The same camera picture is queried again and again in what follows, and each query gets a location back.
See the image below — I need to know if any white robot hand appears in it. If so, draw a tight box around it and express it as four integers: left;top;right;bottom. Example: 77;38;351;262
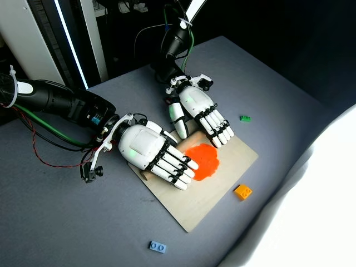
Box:
166;85;235;149
117;119;200;191

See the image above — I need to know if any wooden rolling pin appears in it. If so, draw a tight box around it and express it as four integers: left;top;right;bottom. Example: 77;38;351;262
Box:
140;131;208;181

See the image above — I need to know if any flat orange clay dough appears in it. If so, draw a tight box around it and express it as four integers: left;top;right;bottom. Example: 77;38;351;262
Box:
183;143;220;182

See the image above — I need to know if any light wooden board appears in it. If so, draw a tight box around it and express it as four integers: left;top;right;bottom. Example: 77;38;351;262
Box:
127;122;259;234

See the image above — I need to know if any grey table cloth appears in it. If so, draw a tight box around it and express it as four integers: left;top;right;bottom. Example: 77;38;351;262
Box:
0;34;334;267

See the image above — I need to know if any orange toy brick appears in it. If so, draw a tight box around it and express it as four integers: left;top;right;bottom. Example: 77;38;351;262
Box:
233;183;254;202

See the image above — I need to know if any blue flat toy brick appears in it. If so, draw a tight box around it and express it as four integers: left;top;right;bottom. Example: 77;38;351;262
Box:
148;240;168;254

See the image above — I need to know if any white cabinet with light strip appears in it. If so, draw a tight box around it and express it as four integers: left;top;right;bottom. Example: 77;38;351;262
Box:
0;0;109;90

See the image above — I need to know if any white backdrop cloth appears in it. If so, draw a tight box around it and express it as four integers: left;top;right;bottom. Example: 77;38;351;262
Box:
216;102;356;267

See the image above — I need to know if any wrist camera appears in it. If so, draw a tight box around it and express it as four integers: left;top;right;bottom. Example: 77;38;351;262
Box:
80;162;104;184
199;78;214;92

